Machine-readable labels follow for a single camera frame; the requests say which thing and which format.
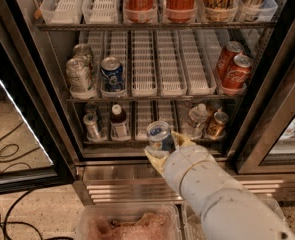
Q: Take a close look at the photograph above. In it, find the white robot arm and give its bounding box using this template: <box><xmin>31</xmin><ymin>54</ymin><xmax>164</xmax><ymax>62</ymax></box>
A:
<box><xmin>145</xmin><ymin>130</ymin><xmax>295</xmax><ymax>240</ymax></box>

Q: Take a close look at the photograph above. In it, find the glass fridge door left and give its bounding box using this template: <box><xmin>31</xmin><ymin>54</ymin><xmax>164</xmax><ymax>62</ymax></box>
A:
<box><xmin>0</xmin><ymin>0</ymin><xmax>77</xmax><ymax>194</ymax></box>

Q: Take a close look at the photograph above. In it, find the silver can front middle shelf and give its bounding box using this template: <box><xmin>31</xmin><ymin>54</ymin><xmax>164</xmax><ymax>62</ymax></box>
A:
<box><xmin>66</xmin><ymin>58</ymin><xmax>93</xmax><ymax>93</ymax></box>

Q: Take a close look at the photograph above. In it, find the clear bin right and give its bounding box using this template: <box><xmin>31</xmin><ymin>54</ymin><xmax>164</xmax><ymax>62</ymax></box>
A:
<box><xmin>181</xmin><ymin>194</ymin><xmax>288</xmax><ymax>240</ymax></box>

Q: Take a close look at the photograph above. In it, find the redbull can blue silver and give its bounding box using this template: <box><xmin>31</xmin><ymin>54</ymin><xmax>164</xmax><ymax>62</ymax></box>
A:
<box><xmin>146</xmin><ymin>121</ymin><xmax>175</xmax><ymax>153</ymax></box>

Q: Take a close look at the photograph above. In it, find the black floor cable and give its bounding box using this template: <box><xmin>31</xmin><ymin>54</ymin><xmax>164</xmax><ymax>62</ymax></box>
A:
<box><xmin>0</xmin><ymin>100</ymin><xmax>75</xmax><ymax>240</ymax></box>

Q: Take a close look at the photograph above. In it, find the slim silver can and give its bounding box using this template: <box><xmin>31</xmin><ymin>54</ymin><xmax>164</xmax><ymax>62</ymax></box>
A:
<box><xmin>84</xmin><ymin>102</ymin><xmax>99</xmax><ymax>115</ymax></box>
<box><xmin>83</xmin><ymin>113</ymin><xmax>102</xmax><ymax>140</ymax></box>

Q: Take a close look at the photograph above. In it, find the clear bin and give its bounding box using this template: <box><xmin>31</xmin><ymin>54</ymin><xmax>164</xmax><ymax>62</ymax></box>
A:
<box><xmin>181</xmin><ymin>194</ymin><xmax>288</xmax><ymax>240</ymax></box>
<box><xmin>75</xmin><ymin>203</ymin><xmax>182</xmax><ymax>240</ymax></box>

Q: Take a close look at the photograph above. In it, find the silver can rear middle shelf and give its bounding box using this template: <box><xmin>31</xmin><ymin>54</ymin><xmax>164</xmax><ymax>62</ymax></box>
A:
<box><xmin>73</xmin><ymin>43</ymin><xmax>94</xmax><ymax>66</ymax></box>

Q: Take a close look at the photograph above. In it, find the blue pepsi can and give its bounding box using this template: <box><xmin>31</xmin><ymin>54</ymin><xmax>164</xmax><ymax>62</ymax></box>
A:
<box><xmin>100</xmin><ymin>56</ymin><xmax>124</xmax><ymax>92</ymax></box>

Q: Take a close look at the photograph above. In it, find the white tray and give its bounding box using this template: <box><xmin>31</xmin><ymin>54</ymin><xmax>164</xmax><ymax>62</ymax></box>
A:
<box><xmin>40</xmin><ymin>0</ymin><xmax>83</xmax><ymax>24</ymax></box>
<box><xmin>131</xmin><ymin>30</ymin><xmax>157</xmax><ymax>97</ymax></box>
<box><xmin>135</xmin><ymin>101</ymin><xmax>154</xmax><ymax>141</ymax></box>
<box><xmin>155</xmin><ymin>30</ymin><xmax>187</xmax><ymax>97</ymax></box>
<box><xmin>157</xmin><ymin>100</ymin><xmax>177</xmax><ymax>141</ymax></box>
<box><xmin>179</xmin><ymin>30</ymin><xmax>216</xmax><ymax>95</ymax></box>
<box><xmin>82</xmin><ymin>0</ymin><xmax>120</xmax><ymax>24</ymax></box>

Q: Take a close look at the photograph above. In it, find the gold can rear bottom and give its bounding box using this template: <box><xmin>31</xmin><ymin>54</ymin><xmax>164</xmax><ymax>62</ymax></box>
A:
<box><xmin>207</xmin><ymin>99</ymin><xmax>224</xmax><ymax>115</ymax></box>

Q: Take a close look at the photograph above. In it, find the white tray top far left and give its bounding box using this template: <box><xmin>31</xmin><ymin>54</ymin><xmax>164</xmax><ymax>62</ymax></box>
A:
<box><xmin>40</xmin><ymin>0</ymin><xmax>83</xmax><ymax>24</ymax></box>

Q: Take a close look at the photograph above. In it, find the silver can shelf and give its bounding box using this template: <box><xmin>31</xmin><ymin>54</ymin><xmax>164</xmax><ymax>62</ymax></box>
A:
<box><xmin>73</xmin><ymin>43</ymin><xmax>94</xmax><ymax>66</ymax></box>
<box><xmin>66</xmin><ymin>58</ymin><xmax>93</xmax><ymax>93</ymax></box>

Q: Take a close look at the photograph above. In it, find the gold can front bottom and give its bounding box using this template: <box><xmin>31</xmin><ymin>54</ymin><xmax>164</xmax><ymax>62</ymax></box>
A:
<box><xmin>206</xmin><ymin>111</ymin><xmax>229</xmax><ymax>137</ymax></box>

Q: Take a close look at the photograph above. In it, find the steel fridge base grille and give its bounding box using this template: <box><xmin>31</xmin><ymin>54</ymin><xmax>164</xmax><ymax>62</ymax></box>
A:
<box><xmin>74</xmin><ymin>160</ymin><xmax>295</xmax><ymax>205</ymax></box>

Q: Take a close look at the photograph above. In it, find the red coke can rear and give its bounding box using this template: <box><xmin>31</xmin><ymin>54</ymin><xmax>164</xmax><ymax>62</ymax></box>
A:
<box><xmin>216</xmin><ymin>41</ymin><xmax>244</xmax><ymax>80</ymax></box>

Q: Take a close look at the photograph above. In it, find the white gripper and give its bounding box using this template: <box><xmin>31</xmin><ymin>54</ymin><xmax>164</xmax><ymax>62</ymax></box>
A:
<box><xmin>144</xmin><ymin>131</ymin><xmax>234</xmax><ymax>214</ymax></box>

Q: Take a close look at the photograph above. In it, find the dark juice bottle white cap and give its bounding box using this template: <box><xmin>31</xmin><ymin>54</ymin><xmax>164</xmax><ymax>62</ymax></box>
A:
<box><xmin>110</xmin><ymin>104</ymin><xmax>129</xmax><ymax>138</ymax></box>

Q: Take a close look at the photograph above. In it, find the slim silver can front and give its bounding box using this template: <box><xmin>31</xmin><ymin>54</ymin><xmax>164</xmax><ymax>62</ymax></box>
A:
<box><xmin>83</xmin><ymin>113</ymin><xmax>102</xmax><ymax>140</ymax></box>

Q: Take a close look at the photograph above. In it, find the right fridge door frame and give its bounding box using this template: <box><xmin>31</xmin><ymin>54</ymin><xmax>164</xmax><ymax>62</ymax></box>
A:
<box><xmin>228</xmin><ymin>0</ymin><xmax>295</xmax><ymax>174</ymax></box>

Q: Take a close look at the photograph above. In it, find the red coke can front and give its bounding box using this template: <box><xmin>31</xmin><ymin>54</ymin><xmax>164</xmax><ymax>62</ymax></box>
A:
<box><xmin>222</xmin><ymin>54</ymin><xmax>252</xmax><ymax>89</ymax></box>

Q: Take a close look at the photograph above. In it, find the red coke can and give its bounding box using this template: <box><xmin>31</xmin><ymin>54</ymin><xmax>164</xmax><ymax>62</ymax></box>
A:
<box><xmin>216</xmin><ymin>41</ymin><xmax>244</xmax><ymax>80</ymax></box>
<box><xmin>222</xmin><ymin>54</ymin><xmax>252</xmax><ymax>89</ymax></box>

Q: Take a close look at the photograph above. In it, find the clear bin left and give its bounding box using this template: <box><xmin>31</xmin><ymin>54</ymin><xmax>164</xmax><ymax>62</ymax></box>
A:
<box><xmin>75</xmin><ymin>203</ymin><xmax>182</xmax><ymax>240</ymax></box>

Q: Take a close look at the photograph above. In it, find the slim silver can rear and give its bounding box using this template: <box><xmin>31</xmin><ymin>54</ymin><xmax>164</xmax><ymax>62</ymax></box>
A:
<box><xmin>84</xmin><ymin>102</ymin><xmax>99</xmax><ymax>115</ymax></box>

